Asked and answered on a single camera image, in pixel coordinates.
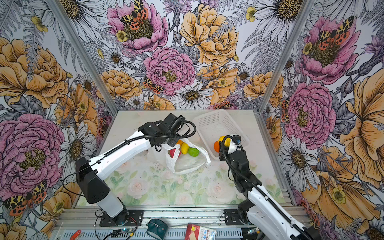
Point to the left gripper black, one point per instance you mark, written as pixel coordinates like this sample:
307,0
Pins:
172,142

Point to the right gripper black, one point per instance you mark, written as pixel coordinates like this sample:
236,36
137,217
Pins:
226,150

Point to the yellow toy fruit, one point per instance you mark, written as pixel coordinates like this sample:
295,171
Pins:
226,141

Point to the orange toy fruit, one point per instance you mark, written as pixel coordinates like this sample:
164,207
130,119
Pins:
217,146

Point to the white plastic bag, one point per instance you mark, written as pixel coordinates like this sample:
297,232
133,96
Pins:
185,163

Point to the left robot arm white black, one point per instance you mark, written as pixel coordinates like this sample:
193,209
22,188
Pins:
91,174

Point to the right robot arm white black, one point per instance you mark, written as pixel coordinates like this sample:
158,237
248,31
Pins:
259,208

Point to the red toy fruit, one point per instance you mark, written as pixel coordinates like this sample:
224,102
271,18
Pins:
175,153

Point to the green toy fruit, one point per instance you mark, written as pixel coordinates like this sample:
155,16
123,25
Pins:
193,152

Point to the yellow toy banana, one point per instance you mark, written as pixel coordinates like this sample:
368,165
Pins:
184,148

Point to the white perforated plastic basket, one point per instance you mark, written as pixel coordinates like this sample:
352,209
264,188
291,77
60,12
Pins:
214,124

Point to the red white cardboard box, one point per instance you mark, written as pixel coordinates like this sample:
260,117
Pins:
196,232

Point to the green circuit board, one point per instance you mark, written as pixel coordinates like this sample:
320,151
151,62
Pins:
122,232

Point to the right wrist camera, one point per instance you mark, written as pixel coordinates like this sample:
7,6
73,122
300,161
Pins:
235,142

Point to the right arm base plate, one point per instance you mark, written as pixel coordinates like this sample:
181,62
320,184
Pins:
233,218

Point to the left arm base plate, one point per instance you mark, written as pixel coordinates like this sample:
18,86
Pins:
127,218

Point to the aluminium corner post left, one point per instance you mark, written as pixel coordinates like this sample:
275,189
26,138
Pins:
75,40

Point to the aluminium corner post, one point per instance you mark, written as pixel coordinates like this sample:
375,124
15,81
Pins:
291,40
75,40

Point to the aluminium front rail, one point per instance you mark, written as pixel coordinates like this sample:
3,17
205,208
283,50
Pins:
87,220

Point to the red handled tool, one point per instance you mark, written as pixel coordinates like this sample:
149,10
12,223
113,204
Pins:
76,235

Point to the aluminium corner post right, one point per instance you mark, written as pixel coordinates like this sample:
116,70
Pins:
291,40

